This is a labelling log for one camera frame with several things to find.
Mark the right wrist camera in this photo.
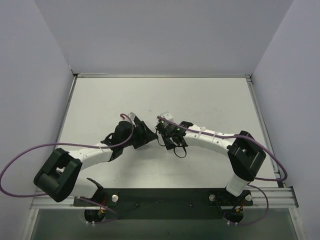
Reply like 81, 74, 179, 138
159, 112, 174, 122

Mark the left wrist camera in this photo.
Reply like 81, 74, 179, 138
127, 112, 136, 123

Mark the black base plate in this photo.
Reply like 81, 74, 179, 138
73, 188, 253, 221

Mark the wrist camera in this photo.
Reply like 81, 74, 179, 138
159, 112, 174, 122
127, 112, 136, 123

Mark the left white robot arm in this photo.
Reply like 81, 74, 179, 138
33, 115, 158, 206

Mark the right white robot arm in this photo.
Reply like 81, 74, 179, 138
155, 119, 266, 197

